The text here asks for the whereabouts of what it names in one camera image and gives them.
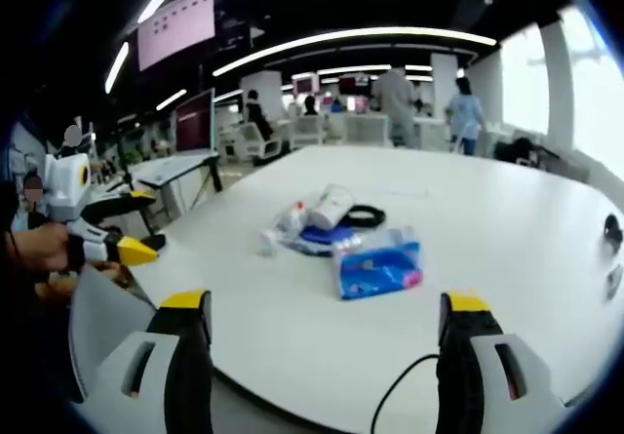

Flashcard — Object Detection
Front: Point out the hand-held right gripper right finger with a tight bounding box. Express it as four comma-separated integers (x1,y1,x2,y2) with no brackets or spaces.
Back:
436,291,566,434

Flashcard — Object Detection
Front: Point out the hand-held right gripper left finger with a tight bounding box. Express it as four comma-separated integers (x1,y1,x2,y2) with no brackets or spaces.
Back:
90,288,214,434

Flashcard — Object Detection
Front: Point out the blue tissue packet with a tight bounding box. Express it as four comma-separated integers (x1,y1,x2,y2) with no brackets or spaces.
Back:
331,224,424,301

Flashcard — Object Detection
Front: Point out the clear plastic bottle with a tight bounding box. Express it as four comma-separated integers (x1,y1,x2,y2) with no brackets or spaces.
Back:
257,200,310,257

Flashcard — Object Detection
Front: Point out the black cable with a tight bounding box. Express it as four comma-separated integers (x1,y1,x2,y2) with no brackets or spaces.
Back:
369,353,440,434
341,204,387,228

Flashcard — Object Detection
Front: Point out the dark blue plastic bag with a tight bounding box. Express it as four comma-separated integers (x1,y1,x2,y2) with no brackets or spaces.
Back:
287,223,353,258

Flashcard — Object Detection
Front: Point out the white bottle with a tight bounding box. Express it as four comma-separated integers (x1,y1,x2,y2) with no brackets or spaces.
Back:
308,183,354,227

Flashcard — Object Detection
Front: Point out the person's left hand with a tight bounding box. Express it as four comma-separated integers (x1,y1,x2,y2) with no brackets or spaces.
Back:
13,221,74,275

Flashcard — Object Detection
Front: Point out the white side desk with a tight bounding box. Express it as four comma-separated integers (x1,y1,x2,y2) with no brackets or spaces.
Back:
127,152,220,216

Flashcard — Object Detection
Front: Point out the grey chair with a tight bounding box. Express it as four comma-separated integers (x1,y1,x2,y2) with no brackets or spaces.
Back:
67,262,158,404

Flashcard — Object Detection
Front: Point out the red monitor screen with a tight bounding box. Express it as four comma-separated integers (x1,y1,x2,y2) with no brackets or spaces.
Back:
174,88,215,154

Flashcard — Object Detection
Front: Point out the white office chair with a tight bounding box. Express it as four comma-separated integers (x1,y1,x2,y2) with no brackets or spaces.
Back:
237,122,285,166

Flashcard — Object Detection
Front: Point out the white table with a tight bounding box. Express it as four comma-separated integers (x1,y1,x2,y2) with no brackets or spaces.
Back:
127,143,624,434

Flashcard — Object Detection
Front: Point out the grey table socket cover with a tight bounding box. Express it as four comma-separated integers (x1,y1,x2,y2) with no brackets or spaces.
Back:
605,263,624,301

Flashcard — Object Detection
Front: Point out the pink ceiling screen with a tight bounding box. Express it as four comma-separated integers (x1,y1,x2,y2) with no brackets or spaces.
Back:
136,0,216,72

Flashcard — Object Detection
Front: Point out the black table socket cover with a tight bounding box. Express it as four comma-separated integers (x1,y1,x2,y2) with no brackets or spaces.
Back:
603,213,624,244

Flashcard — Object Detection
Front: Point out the long ceiling light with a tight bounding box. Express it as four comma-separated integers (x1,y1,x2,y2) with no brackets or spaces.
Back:
212,25,498,77

